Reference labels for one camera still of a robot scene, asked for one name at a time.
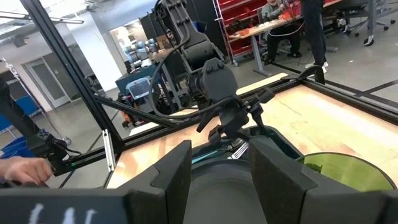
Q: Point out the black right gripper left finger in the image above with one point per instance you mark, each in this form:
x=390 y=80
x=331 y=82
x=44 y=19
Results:
x=93 y=205

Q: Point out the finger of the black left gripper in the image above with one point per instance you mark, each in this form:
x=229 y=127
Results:
x=216 y=135
x=259 y=121

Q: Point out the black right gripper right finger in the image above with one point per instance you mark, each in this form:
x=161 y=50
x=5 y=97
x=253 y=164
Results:
x=311 y=205

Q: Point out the green faceted plastic cup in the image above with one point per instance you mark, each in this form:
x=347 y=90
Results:
x=348 y=171

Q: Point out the dark round plate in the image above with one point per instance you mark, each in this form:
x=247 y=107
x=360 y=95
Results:
x=220 y=193

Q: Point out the blue grey robot arm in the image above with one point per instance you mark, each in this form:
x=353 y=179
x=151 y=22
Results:
x=138 y=51

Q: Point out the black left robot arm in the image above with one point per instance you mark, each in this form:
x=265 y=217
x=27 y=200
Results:
x=199 y=49

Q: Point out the dark green serving tray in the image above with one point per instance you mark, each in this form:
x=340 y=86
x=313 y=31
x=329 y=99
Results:
x=280 y=140

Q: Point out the person's hand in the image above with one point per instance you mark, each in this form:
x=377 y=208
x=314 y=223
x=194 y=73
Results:
x=25 y=171

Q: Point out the seated person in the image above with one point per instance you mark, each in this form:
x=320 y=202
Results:
x=276 y=34

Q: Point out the wooden workshop desk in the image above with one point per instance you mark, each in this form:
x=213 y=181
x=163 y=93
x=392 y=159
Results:
x=258 y=29

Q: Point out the teal cart with tablet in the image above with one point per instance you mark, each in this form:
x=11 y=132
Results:
x=136 y=88

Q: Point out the blue storage bin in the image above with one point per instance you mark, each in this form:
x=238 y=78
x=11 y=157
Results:
x=15 y=149

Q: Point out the red storage bin shelf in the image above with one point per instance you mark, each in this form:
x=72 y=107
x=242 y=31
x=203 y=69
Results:
x=239 y=18

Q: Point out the standing person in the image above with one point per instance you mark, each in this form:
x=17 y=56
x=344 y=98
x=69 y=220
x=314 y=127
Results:
x=314 y=31

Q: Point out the grey glass door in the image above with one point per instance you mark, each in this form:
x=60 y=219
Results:
x=46 y=82

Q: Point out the office chair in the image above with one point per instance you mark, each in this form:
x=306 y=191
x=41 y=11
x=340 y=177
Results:
x=373 y=28

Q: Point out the silver frame bracket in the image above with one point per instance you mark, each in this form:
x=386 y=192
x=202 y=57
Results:
x=109 y=151

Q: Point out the black aluminium table frame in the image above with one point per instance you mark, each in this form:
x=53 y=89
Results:
x=62 y=46

